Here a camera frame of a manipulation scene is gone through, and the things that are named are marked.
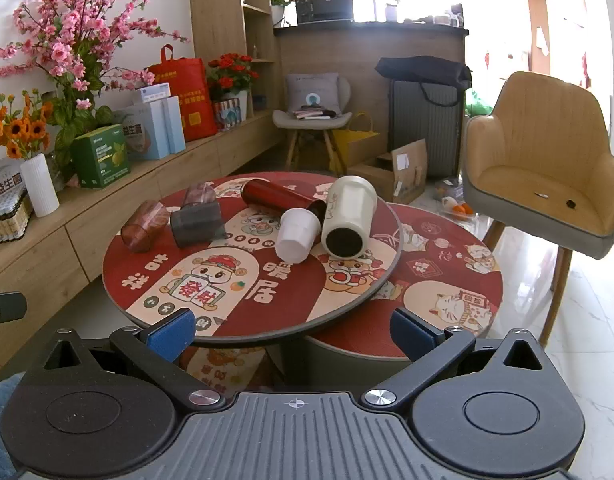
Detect potted red roses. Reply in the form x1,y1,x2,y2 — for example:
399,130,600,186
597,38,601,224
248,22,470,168
207,53,258,132

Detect yellow armchair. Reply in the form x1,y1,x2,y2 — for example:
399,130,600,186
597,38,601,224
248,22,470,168
460,70,614,349

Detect yellow paper bag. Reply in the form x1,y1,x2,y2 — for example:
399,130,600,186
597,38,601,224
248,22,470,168
329,112,381,174

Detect small potted plant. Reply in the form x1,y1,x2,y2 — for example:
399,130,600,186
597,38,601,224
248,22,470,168
268,0,295,29

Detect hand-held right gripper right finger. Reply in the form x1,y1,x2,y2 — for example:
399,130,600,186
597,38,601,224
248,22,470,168
361,306,546,408

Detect cardboard box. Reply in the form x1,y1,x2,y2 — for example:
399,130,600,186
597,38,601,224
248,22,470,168
347,139,429,206

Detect purple translucent cup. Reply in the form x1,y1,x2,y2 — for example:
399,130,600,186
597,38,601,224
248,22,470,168
182,182,219,209

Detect orange and white toy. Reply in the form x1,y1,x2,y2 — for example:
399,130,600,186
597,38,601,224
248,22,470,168
438,194,476,219

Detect brown translucent cup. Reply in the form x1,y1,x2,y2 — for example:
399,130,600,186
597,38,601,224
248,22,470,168
120,200,171,254

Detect small white cup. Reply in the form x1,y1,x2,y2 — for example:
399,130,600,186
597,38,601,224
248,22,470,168
275,208,322,264

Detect black appliance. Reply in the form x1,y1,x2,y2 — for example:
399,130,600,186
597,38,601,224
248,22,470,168
294,0,355,26

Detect box of small bottles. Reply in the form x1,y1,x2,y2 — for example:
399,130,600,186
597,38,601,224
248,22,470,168
0,160,29,246

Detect red thermos bottle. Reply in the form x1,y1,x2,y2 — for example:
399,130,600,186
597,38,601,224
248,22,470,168
240,178,329,222

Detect grey translucent cup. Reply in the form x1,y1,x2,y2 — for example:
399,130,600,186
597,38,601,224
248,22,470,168
170,200,227,249

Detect low round printed table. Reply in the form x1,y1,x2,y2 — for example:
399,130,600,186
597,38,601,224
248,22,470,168
277,202,504,392

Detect green bag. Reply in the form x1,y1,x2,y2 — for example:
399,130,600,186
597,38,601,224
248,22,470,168
464,88,494,118

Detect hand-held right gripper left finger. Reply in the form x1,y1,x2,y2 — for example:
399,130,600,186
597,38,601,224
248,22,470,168
41,308,227,413

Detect large white and blue box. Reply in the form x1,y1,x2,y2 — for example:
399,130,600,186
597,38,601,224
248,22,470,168
114,95,187,161

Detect red tote bag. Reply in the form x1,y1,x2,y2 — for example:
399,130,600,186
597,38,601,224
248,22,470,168
147,44,219,144

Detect wooden counter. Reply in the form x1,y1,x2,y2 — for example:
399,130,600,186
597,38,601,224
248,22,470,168
273,22,470,161

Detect wooden sideboard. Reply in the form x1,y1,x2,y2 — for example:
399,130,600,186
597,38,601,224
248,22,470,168
0,109,289,382

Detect green box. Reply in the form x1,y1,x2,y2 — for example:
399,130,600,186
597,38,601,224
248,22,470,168
70,125,132,190

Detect white ribbed vase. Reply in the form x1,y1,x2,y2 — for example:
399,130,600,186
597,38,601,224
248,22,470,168
20,153,61,219

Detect grey printed cushion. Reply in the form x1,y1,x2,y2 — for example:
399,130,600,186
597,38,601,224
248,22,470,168
285,73,341,113

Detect grey suitcase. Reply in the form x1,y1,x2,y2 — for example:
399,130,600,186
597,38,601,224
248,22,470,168
389,78,463,179

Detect grey chair with wooden legs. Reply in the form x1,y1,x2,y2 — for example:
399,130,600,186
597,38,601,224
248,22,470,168
272,74,352,171

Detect pink blossom arrangement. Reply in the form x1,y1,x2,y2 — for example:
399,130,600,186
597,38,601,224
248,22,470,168
0,0,191,173

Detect books on chair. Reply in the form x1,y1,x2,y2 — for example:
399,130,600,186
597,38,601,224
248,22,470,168
293,103,339,121

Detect large cream tumbler cup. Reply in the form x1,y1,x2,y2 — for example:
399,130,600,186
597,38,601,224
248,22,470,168
320,175,378,260

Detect orange sunflowers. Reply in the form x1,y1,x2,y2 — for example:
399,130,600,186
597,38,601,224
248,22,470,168
0,89,54,162

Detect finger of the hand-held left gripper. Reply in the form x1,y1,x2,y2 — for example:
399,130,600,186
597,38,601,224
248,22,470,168
0,292,28,327

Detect black bag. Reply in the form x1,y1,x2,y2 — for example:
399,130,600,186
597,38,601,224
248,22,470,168
376,56,473,107

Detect wooden shelf unit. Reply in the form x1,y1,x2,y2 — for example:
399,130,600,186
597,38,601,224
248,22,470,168
187,0,284,112

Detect small white box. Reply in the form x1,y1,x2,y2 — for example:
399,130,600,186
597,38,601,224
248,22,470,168
133,84,172,107

